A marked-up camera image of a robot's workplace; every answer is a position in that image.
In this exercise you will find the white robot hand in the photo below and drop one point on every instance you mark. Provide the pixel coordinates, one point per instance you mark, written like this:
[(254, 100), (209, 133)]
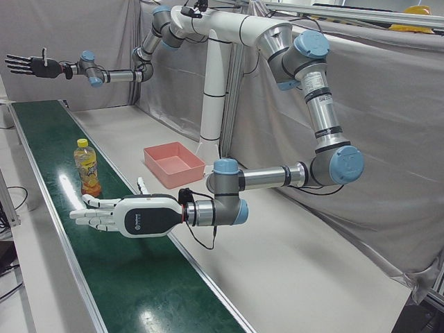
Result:
[(145, 216)]

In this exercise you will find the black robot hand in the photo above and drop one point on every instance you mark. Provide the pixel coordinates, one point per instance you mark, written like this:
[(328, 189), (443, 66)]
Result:
[(45, 68)]

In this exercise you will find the orange juice bottle yellow cap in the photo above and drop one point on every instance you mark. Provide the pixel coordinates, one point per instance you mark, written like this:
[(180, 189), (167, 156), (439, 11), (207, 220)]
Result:
[(86, 166)]

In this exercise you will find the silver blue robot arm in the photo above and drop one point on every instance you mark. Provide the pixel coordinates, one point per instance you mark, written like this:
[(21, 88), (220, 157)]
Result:
[(322, 114), (121, 74)]

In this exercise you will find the pink plastic basket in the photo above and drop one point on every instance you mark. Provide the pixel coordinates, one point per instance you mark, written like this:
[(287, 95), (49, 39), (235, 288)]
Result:
[(163, 163)]

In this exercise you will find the grey fabric curtain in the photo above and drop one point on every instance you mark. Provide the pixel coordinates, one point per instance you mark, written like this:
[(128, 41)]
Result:
[(69, 27), (381, 138)]

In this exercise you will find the green conveyor belt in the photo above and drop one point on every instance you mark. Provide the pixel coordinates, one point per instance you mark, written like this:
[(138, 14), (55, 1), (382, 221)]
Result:
[(138, 277)]

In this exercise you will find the white robot torso column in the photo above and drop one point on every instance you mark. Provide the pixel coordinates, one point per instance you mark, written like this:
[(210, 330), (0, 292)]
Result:
[(211, 86)]

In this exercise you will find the yellow hard hat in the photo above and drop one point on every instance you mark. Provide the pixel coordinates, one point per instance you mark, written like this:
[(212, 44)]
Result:
[(416, 9)]

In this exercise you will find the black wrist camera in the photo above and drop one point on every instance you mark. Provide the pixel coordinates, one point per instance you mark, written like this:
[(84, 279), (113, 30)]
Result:
[(184, 195)]

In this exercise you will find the aluminium frame post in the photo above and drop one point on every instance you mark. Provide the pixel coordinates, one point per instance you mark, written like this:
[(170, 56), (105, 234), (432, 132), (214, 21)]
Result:
[(231, 121)]

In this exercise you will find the black head camera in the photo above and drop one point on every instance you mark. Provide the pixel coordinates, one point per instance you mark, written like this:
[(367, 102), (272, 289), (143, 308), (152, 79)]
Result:
[(189, 11)]

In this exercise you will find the aluminium frame beam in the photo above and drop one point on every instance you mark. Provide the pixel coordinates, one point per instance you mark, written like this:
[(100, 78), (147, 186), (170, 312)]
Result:
[(347, 14)]

